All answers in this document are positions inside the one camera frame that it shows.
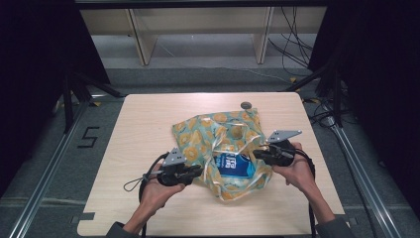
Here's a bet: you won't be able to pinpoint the black metal stand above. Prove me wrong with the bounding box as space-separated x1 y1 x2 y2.
285 59 345 128
62 68 123 133

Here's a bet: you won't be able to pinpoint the teal orange-patterned cloth bag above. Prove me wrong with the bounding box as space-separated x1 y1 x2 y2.
171 108 274 202

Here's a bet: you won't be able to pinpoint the black floor cables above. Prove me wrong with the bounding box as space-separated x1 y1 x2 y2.
303 95 353 130

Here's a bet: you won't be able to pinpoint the left hand-held gripper cable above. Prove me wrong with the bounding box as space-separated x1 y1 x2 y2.
123 152 170 238

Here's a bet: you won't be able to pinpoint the aluminium frame rail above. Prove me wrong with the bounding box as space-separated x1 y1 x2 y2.
6 93 127 238
325 115 402 238

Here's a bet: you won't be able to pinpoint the blue snack packet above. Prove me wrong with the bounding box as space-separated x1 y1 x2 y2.
213 152 257 179

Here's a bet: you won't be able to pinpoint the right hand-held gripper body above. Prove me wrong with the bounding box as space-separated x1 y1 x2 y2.
263 129 303 168

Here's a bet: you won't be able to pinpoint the right hand-held gripper cable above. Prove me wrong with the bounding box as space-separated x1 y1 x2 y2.
293 148 317 238

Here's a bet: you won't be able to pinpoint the black hanging cables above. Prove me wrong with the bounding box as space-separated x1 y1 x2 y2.
266 6 315 77

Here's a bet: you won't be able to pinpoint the person's right hand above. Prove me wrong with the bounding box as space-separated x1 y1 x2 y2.
271 142 318 194

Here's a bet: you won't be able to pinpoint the person's left hand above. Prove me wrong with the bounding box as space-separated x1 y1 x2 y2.
142 170 186 207

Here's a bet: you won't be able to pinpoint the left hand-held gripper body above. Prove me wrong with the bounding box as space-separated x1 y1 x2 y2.
157 147 196 186

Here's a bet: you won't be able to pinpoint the black overhead bar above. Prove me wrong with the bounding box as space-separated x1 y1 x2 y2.
73 0 331 9

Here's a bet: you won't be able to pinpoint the hand-held gripper cable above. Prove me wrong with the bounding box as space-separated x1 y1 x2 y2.
123 152 170 238
293 148 317 238

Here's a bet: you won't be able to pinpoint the light wooden shelf unit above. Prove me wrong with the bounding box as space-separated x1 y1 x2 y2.
78 6 328 66

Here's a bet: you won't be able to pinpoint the dark curtain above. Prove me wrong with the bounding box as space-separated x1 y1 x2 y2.
0 0 111 199
308 0 420 209

